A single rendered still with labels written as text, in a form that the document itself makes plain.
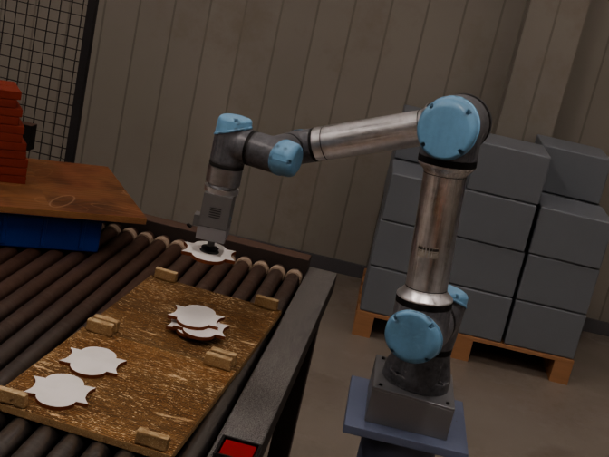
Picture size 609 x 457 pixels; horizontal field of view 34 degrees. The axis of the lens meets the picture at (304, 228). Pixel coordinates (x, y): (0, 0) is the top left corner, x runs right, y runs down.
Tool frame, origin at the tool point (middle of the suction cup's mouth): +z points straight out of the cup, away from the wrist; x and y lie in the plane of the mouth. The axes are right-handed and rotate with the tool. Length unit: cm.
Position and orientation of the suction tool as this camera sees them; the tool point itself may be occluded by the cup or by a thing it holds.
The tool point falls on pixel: (208, 256)
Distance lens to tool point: 223.8
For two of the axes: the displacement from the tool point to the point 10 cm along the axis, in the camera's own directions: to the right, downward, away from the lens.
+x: 9.8, 2.2, 0.0
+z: -2.1, 9.4, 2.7
